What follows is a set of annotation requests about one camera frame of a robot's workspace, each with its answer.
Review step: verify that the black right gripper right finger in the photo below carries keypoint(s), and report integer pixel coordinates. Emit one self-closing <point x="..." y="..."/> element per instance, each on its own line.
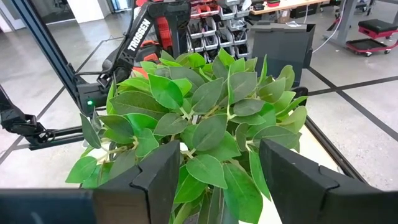
<point x="298" y="193"/>

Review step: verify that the black folded panel box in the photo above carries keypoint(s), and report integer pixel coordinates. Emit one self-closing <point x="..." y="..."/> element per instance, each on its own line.
<point x="280" y="49"/>

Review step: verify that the red black rolling stool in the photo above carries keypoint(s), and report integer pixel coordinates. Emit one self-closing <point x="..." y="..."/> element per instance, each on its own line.
<point x="376" y="28"/>

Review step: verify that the grey desk leg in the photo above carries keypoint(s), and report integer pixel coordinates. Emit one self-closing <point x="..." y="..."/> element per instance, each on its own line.
<point x="348" y="18"/>

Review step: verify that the wooden desk top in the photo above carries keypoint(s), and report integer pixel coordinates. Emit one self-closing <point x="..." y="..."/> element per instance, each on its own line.
<point x="286" y="5"/>

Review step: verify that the green plant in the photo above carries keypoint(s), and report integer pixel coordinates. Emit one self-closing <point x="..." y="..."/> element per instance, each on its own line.
<point x="205" y="102"/>

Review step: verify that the parts bin rack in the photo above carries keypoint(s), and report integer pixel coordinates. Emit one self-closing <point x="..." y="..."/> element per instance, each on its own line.
<point x="214" y="34"/>

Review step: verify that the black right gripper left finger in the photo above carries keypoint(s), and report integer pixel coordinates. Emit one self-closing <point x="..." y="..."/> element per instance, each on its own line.
<point x="155" y="193"/>

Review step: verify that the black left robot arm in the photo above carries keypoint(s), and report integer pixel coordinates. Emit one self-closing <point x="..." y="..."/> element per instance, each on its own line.
<point x="138" y="34"/>

